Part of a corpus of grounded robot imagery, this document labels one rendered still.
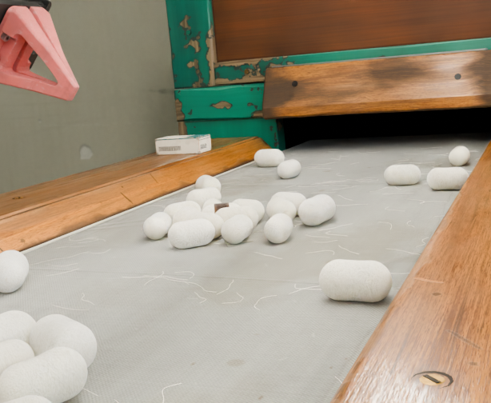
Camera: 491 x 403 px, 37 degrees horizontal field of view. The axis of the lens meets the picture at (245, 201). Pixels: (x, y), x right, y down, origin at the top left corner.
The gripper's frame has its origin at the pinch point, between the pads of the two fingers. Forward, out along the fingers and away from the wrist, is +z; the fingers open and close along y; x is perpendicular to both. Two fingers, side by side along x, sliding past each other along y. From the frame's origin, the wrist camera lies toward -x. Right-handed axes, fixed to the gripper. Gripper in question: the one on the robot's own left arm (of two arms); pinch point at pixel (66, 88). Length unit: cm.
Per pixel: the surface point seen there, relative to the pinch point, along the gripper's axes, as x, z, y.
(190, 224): -1.1, 16.6, -6.4
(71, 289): 2.3, 15.3, -16.3
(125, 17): 33, -65, 131
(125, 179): 8.6, 4.3, 11.2
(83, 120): 65, -61, 132
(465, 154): -10.2, 28.1, 29.1
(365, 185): -3.8, 22.6, 18.9
